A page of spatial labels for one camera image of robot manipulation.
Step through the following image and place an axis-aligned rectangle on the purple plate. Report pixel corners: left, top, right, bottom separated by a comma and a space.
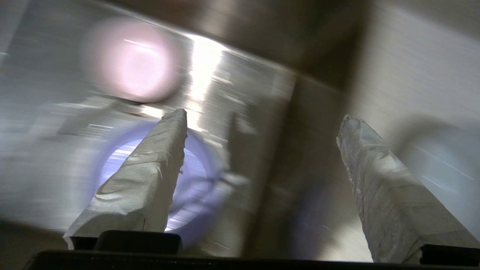
88, 119, 230, 247

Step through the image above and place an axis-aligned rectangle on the stainless steel sink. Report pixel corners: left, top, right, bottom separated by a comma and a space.
0, 0, 375, 262

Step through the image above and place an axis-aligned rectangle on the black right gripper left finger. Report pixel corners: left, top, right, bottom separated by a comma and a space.
63, 108, 188, 251

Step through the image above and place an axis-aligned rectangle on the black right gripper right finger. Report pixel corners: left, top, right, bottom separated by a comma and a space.
336, 114, 480, 263

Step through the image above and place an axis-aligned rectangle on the pink bowl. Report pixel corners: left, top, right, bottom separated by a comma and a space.
80, 17, 185, 104

